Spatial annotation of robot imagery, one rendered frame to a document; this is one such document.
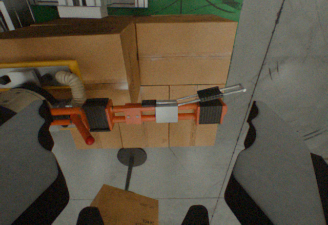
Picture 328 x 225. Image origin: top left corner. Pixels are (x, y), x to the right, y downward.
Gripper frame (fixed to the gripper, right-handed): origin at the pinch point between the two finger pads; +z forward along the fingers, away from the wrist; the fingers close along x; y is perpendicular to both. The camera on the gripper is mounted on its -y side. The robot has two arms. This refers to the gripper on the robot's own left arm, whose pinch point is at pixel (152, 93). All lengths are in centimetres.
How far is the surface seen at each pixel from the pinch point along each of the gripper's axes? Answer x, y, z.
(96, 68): -25, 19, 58
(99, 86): -25, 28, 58
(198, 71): 27, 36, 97
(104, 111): -15.8, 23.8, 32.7
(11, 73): -47, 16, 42
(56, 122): -32, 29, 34
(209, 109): 16.0, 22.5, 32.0
